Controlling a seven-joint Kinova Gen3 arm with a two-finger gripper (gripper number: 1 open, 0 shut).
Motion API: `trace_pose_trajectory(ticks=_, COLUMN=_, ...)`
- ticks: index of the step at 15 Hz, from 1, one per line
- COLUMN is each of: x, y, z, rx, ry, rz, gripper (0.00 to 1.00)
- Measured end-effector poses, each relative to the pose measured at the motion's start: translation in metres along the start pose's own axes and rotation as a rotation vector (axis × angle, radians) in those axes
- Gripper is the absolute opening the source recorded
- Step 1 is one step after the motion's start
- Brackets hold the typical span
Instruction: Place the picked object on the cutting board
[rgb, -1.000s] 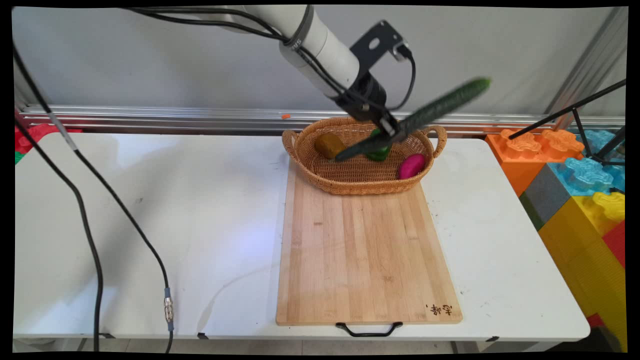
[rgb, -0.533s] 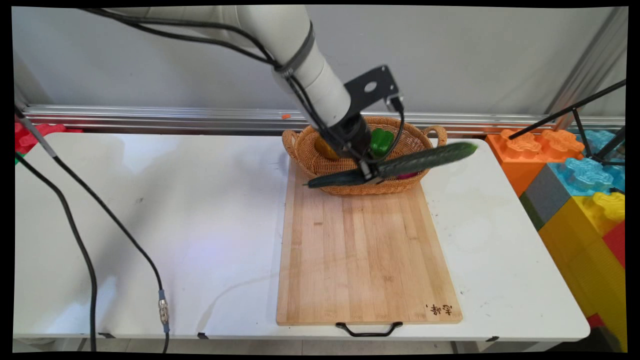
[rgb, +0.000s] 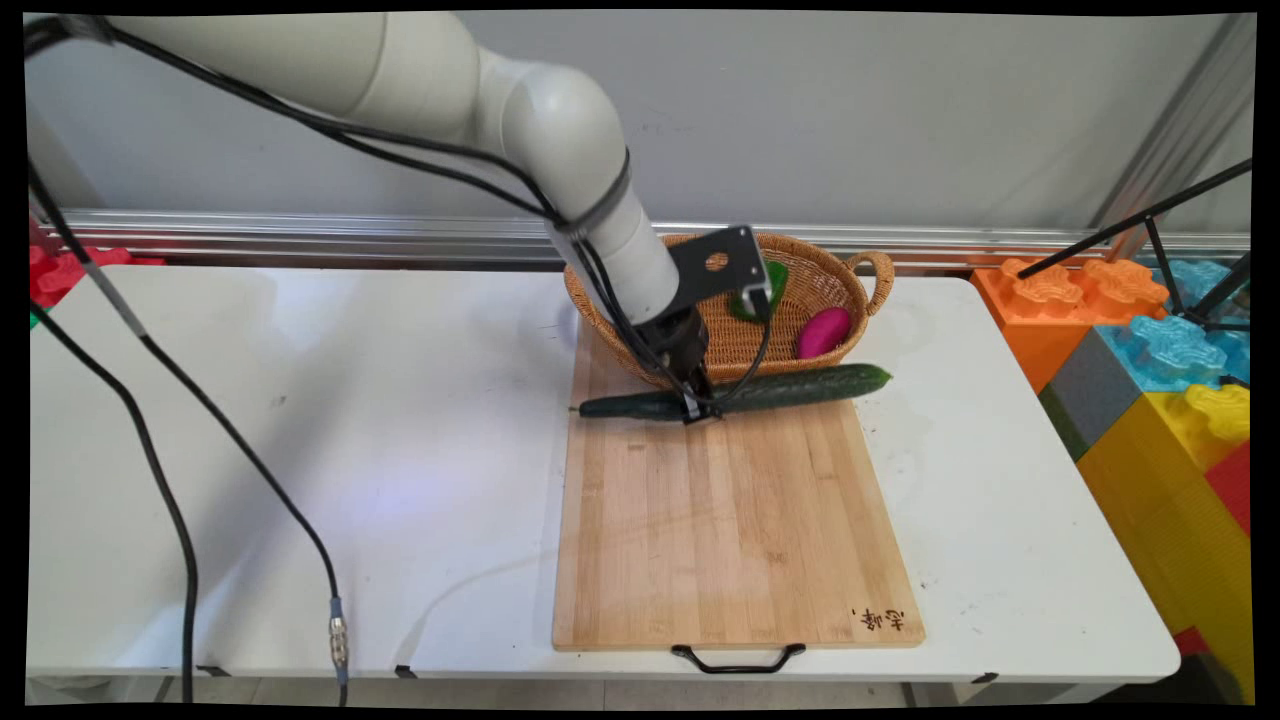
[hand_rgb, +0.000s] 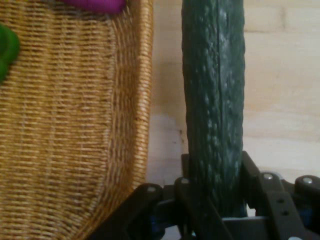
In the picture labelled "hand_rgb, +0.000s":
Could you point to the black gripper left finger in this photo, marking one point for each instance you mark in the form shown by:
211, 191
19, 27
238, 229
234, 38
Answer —
190, 212

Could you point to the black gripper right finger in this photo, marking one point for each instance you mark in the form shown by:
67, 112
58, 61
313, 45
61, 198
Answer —
280, 200

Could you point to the long dark green cucumber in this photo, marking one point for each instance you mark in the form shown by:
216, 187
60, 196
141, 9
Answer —
215, 100

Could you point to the wooden cutting board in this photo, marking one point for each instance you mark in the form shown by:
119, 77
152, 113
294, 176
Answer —
275, 75

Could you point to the woven wicker basket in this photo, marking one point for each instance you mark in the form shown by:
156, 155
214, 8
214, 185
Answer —
75, 112

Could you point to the purple sweet potato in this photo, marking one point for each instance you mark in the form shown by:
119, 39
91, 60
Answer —
97, 5

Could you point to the green bell pepper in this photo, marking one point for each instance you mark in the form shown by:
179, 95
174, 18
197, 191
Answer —
7, 50

